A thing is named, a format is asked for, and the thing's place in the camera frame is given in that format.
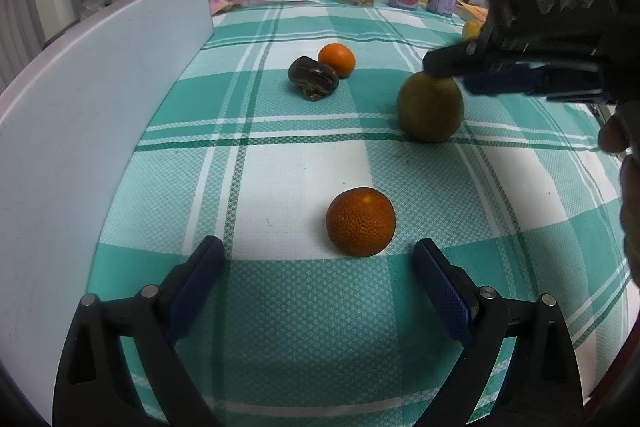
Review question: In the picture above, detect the green checkered tablecloth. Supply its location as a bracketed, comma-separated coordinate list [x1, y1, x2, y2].
[85, 0, 633, 427]

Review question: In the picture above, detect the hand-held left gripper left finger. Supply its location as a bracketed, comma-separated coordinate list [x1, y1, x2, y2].
[52, 235, 226, 427]

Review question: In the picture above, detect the dark reddish mandarin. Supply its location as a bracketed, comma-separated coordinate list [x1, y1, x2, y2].
[325, 187, 397, 258]

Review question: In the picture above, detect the person's right hand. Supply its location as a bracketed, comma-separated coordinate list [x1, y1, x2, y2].
[598, 107, 640, 288]

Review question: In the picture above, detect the small orange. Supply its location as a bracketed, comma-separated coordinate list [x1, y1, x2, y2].
[318, 43, 356, 78]

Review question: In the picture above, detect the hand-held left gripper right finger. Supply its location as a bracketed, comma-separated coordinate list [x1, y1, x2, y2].
[412, 238, 586, 427]

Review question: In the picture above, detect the brown kiwi fruit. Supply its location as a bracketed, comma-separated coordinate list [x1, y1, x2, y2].
[397, 72, 465, 144]

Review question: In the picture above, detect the dark wrinkled fruit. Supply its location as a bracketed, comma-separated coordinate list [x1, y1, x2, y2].
[287, 56, 340, 102]

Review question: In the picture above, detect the white cardboard box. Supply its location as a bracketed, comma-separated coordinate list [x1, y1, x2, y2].
[0, 0, 215, 418]

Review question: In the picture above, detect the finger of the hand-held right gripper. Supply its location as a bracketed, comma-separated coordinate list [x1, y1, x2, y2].
[422, 38, 501, 80]
[462, 62, 551, 96]

